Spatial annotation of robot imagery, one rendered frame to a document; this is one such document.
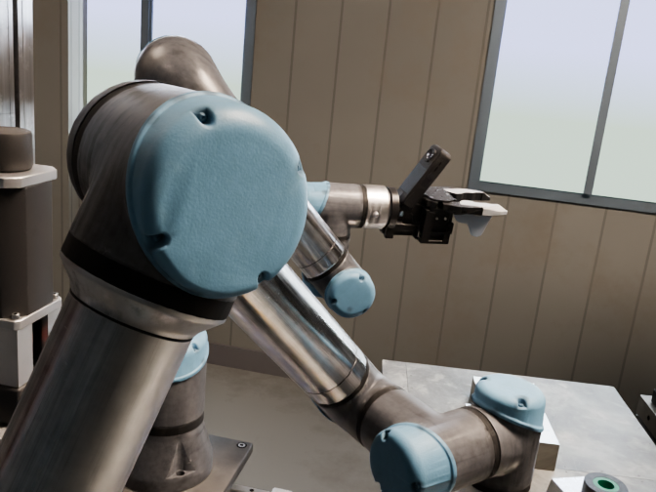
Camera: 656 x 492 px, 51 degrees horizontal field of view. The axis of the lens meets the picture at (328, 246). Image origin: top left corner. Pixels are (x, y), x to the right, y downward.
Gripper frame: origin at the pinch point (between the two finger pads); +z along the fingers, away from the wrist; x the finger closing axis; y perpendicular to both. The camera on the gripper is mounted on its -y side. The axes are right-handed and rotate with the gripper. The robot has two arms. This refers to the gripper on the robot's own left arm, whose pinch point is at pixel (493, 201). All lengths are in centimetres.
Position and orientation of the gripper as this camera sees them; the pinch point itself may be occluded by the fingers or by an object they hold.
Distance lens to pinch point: 127.8
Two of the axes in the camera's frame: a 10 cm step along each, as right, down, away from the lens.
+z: 9.7, 0.3, 2.5
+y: -1.3, 9.1, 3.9
